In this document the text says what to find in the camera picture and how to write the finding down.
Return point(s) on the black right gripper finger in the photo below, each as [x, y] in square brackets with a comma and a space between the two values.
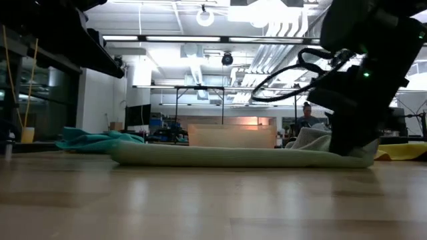
[357, 133]

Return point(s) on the grey microfiber towel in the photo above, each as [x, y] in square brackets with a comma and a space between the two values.
[312, 140]

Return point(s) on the green microfiber towel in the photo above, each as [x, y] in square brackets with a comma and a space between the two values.
[217, 156]

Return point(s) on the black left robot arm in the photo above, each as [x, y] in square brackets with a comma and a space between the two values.
[50, 30]

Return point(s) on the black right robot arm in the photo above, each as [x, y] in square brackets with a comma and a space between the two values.
[367, 26]

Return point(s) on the yellow microfiber towel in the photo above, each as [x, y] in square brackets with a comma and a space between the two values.
[403, 150]

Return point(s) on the teal microfiber towel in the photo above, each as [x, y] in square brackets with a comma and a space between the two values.
[90, 141]

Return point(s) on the black computer monitor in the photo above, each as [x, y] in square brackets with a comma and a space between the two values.
[398, 123]
[137, 116]

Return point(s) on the person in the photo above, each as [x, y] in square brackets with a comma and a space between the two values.
[307, 117]

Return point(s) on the black metal workstation stand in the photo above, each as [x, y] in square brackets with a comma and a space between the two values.
[295, 113]
[200, 87]

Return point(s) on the overhead light bar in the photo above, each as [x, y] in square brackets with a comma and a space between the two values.
[183, 38]

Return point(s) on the cardboard box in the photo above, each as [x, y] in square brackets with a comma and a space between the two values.
[116, 126]

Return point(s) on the yellow plastic cup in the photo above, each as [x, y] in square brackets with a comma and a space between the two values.
[28, 135]

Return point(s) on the grey metal cylinder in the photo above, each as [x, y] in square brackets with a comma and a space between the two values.
[9, 146]

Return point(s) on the black round ceiling camera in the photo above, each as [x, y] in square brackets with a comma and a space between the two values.
[120, 62]
[227, 59]

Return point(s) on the black aluminium frame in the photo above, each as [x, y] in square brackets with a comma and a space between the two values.
[33, 147]

